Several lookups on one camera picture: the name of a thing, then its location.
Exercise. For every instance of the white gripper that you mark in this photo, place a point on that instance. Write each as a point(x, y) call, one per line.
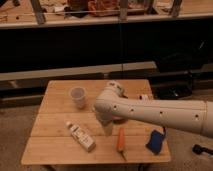
point(107, 125)

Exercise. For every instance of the white bottle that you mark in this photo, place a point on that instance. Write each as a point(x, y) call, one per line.
point(82, 137)

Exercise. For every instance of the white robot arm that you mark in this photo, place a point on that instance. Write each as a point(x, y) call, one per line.
point(185, 115)

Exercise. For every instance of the orange ceramic bowl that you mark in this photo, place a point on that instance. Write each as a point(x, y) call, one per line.
point(118, 119)

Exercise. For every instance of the orange carrot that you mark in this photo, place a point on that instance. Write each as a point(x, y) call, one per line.
point(121, 143)

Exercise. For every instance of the wooden folding table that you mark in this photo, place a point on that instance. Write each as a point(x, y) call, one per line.
point(51, 144)

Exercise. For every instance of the translucent plastic cup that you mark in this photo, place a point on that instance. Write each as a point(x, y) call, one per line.
point(78, 97)

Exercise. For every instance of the blue cloth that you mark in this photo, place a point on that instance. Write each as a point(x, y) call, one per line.
point(155, 142)

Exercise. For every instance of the black white box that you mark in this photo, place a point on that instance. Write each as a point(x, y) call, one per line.
point(144, 97)

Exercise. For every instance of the black object on floor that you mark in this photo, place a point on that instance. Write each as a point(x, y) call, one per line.
point(199, 150)

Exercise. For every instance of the wooden shelf with clutter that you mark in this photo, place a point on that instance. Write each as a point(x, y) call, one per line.
point(46, 13)

